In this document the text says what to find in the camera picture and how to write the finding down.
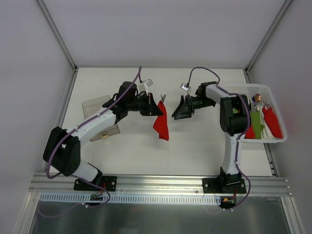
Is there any silver spoon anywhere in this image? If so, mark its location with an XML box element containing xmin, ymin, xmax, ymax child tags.
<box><xmin>160</xmin><ymin>95</ymin><xmax>166</xmax><ymax>103</ymax></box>

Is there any red paper napkin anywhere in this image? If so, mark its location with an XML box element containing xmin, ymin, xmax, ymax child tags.
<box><xmin>153</xmin><ymin>101</ymin><xmax>169</xmax><ymax>141</ymax></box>

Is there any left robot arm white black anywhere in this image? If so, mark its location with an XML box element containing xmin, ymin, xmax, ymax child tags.
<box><xmin>43</xmin><ymin>81</ymin><xmax>163</xmax><ymax>190</ymax></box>

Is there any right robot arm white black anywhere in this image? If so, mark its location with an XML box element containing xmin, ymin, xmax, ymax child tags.
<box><xmin>172</xmin><ymin>81</ymin><xmax>251</xmax><ymax>194</ymax></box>

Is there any red rolled napkin left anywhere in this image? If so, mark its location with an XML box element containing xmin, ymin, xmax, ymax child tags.
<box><xmin>245</xmin><ymin>125</ymin><xmax>255</xmax><ymax>139</ymax></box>

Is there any red rolled napkin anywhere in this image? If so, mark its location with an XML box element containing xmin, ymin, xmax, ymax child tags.
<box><xmin>245</xmin><ymin>125</ymin><xmax>255</xmax><ymax>139</ymax></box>
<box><xmin>262</xmin><ymin>107</ymin><xmax>283</xmax><ymax>139</ymax></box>

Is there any green rolled napkin middle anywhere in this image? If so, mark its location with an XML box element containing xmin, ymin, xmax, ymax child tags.
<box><xmin>251</xmin><ymin>110</ymin><xmax>263</xmax><ymax>139</ymax></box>

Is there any red rolled napkin right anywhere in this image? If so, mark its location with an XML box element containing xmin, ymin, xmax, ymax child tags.
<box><xmin>262</xmin><ymin>107</ymin><xmax>283</xmax><ymax>139</ymax></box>

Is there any white rolled napkin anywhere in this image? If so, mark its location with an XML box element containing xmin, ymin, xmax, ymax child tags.
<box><xmin>260</xmin><ymin>112</ymin><xmax>276</xmax><ymax>139</ymax></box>

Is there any clear acrylic utensil box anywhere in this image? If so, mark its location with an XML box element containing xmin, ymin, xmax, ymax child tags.
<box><xmin>82</xmin><ymin>95</ymin><xmax>120</xmax><ymax>142</ymax></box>

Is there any copper spoon in basket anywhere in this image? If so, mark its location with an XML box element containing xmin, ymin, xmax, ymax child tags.
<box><xmin>254</xmin><ymin>94</ymin><xmax>261</xmax><ymax>105</ymax></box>

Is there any white plastic basket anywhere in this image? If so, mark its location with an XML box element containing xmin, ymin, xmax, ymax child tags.
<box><xmin>226</xmin><ymin>84</ymin><xmax>288</xmax><ymax>143</ymax></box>

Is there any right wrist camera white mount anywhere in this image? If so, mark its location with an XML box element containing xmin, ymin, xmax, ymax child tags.
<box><xmin>180</xmin><ymin>83</ymin><xmax>191</xmax><ymax>95</ymax></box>

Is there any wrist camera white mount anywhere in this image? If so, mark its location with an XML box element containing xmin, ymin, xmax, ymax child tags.
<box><xmin>137</xmin><ymin>79</ymin><xmax>153</xmax><ymax>93</ymax></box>
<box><xmin>180</xmin><ymin>83</ymin><xmax>191</xmax><ymax>95</ymax></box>

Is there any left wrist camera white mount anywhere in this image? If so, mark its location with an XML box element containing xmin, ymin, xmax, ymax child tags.
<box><xmin>137</xmin><ymin>79</ymin><xmax>153</xmax><ymax>93</ymax></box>

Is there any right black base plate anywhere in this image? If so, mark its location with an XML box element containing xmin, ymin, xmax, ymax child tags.
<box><xmin>202</xmin><ymin>178</ymin><xmax>247</xmax><ymax>194</ymax></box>

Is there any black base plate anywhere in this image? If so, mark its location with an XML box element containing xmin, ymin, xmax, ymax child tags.
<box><xmin>74</xmin><ymin>175</ymin><xmax>117</xmax><ymax>192</ymax></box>
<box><xmin>202</xmin><ymin>178</ymin><xmax>247</xmax><ymax>194</ymax></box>

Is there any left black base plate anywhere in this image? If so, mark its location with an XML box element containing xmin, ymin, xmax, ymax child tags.
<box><xmin>74</xmin><ymin>175</ymin><xmax>117</xmax><ymax>192</ymax></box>

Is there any white slotted cable duct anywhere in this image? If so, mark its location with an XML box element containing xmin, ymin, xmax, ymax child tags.
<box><xmin>39</xmin><ymin>193</ymin><xmax>221</xmax><ymax>206</ymax></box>

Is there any left aluminium frame post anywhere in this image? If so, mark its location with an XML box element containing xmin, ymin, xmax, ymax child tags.
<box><xmin>35</xmin><ymin>0</ymin><xmax>78</xmax><ymax>72</ymax></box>

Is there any aluminium frame post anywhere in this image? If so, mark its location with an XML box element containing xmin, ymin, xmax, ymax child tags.
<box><xmin>245</xmin><ymin>0</ymin><xmax>293</xmax><ymax>74</ymax></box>
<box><xmin>35</xmin><ymin>0</ymin><xmax>78</xmax><ymax>72</ymax></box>

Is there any aluminium rail front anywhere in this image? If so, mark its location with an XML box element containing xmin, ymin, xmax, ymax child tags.
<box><xmin>29</xmin><ymin>173</ymin><xmax>293</xmax><ymax>197</ymax></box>

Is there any right aluminium frame post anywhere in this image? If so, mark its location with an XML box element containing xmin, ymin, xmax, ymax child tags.
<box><xmin>245</xmin><ymin>0</ymin><xmax>293</xmax><ymax>74</ymax></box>

